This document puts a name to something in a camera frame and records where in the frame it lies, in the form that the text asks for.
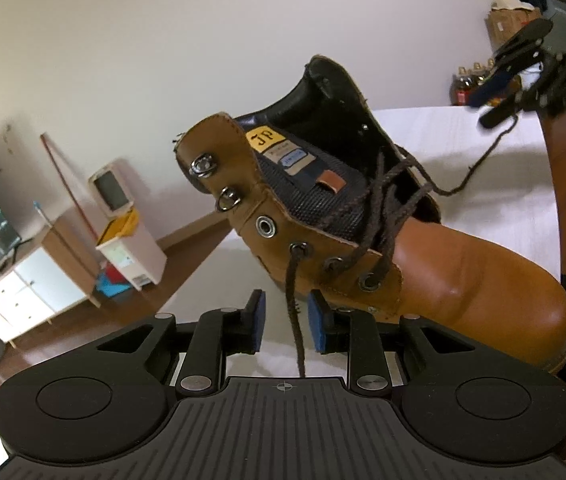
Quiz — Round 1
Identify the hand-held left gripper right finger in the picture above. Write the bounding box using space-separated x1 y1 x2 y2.
308 290 471 399

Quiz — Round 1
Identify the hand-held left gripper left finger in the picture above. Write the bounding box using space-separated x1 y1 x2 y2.
97 290 267 399

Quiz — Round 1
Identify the cardboard box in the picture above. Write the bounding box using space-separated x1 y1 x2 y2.
485 0 544 56

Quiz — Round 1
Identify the group of plastic bottles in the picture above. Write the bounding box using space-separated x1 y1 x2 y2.
450 60 521 107

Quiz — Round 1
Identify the white pedal trash bin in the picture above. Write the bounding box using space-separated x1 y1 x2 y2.
88 158 168 292

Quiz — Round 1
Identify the brown leather boot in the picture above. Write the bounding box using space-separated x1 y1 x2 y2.
170 54 566 376

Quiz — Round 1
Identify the blue dustpan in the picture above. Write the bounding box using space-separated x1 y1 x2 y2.
96 280 133 300

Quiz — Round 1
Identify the white wooden cabinet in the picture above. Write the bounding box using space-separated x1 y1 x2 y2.
0 209 105 347

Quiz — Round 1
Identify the dark brown shoelace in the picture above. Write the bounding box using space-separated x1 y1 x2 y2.
283 107 521 380

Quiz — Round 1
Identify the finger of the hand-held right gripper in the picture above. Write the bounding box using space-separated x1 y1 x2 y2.
467 20 552 107
480 55 564 128

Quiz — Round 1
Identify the blue-tipped mop handle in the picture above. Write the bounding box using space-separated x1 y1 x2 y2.
33 201 59 231

